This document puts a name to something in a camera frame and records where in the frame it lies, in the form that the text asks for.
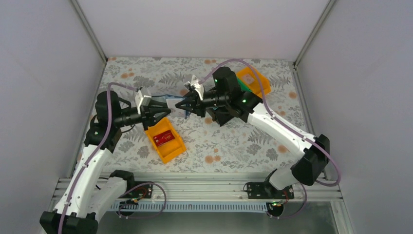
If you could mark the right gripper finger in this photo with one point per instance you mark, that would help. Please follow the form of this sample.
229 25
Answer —
185 106
189 98

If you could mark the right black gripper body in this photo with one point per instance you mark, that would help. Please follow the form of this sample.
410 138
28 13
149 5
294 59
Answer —
197 103

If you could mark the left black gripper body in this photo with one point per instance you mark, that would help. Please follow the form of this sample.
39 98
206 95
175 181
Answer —
146 114

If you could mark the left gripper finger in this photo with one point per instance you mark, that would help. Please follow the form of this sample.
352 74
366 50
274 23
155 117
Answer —
157 114
158 103

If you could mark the blue card holder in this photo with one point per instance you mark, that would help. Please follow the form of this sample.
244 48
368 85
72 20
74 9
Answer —
171 101

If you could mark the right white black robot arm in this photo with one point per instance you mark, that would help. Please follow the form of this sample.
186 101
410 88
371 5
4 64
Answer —
251 108

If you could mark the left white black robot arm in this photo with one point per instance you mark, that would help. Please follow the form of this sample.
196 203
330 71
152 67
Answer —
82 205

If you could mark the red VIP card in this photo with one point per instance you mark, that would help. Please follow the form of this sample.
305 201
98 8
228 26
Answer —
163 138

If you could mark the card in far orange bin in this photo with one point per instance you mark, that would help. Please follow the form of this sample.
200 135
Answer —
248 79

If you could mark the black bin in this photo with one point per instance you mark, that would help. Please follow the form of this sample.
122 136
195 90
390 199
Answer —
222 115

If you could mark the near orange bin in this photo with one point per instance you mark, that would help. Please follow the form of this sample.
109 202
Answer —
167 152

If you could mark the orange bin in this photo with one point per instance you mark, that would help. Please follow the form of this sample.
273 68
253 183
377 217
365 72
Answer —
256 86
167 152

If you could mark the floral table mat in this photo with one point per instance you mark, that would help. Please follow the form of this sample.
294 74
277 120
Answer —
236 147

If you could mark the green bin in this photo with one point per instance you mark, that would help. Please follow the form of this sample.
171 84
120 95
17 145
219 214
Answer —
245 87

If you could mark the far orange bin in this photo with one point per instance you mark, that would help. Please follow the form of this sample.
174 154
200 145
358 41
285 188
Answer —
256 86

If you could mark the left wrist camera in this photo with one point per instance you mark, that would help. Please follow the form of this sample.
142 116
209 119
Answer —
142 98

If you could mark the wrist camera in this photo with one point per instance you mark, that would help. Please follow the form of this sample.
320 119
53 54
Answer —
142 98
194 85

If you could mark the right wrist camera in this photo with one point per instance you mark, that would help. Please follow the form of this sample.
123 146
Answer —
194 85

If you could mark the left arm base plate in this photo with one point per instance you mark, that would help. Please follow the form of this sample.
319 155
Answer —
142 189

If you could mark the aluminium rail frame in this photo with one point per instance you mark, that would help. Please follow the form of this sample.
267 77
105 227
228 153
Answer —
223 187

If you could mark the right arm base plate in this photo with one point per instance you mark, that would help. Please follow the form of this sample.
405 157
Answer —
261 190

